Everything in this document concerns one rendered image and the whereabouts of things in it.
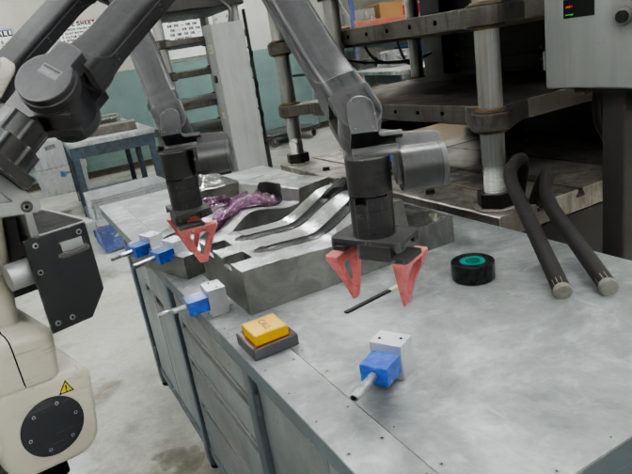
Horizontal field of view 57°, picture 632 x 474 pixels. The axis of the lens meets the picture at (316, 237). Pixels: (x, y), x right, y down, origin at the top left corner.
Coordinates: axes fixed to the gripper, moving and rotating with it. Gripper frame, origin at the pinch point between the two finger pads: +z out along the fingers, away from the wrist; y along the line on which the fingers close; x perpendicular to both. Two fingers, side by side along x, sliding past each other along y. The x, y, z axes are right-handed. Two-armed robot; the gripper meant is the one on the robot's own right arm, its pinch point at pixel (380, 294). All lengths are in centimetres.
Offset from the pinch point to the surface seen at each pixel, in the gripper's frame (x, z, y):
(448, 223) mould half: -52, 8, 11
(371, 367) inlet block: 4.7, 8.6, -0.3
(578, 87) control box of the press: -86, -16, -9
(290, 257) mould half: -17.9, 4.5, 29.2
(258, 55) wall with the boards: -622, -19, 521
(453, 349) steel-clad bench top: -9.5, 12.3, -6.3
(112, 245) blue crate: -189, 95, 337
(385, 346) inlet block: 0.8, 7.5, -0.4
